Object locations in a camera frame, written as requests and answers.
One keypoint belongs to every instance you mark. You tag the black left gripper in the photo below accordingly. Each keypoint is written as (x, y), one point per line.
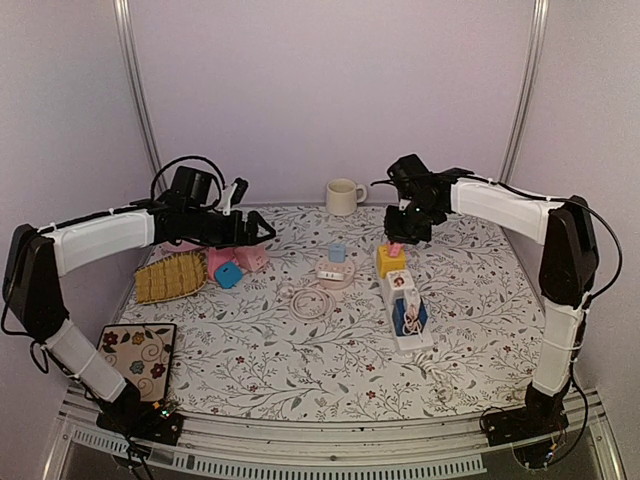
(245, 227)

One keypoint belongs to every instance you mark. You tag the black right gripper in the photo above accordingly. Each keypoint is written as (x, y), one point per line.
(401, 231)

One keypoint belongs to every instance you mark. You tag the small pink plug adapter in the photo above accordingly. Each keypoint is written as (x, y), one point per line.
(394, 249)

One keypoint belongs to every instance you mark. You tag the yellow cube socket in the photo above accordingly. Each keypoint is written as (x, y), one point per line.
(384, 263)

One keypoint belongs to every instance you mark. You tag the white cartoon cube socket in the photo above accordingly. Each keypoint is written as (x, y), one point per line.
(398, 280)

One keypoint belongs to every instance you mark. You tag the white power strip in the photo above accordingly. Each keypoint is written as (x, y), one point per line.
(405, 344)

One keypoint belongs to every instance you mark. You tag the dark blue cube socket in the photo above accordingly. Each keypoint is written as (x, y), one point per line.
(397, 312)

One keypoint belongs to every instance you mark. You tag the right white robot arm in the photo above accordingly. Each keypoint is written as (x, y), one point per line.
(562, 226)

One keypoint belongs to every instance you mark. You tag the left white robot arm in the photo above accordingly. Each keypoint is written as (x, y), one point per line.
(43, 262)

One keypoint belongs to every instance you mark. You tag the pink cube socket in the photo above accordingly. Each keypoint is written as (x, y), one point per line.
(251, 258)

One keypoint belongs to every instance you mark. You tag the light blue plug adapter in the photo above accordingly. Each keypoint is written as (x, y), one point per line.
(337, 253)

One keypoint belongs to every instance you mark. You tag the blue square adapter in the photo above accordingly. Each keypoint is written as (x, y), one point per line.
(228, 275)

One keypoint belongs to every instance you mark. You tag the pink round plate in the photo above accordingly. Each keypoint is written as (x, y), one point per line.
(180, 248)

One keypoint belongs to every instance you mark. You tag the beige ceramic mug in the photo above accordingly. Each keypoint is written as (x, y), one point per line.
(343, 196)

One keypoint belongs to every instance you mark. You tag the woven bamboo tray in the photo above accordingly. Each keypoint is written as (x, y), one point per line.
(177, 276)

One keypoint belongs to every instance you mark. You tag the white square adapter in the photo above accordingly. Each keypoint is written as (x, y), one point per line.
(330, 275)

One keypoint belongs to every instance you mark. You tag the pink round power strip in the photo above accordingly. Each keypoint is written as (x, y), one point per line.
(348, 268)

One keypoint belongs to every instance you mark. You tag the floral patterned tray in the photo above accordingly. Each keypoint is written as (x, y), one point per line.
(142, 353)

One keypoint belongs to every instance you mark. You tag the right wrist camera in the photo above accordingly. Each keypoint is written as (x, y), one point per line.
(407, 168)

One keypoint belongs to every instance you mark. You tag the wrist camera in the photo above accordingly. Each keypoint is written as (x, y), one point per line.
(407, 168)
(194, 185)

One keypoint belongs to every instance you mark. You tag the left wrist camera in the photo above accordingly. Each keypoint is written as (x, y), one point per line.
(194, 185)

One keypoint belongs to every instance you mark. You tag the front aluminium rail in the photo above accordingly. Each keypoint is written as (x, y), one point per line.
(430, 448)

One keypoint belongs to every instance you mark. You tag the left aluminium frame post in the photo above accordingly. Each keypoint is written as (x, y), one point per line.
(131, 62)

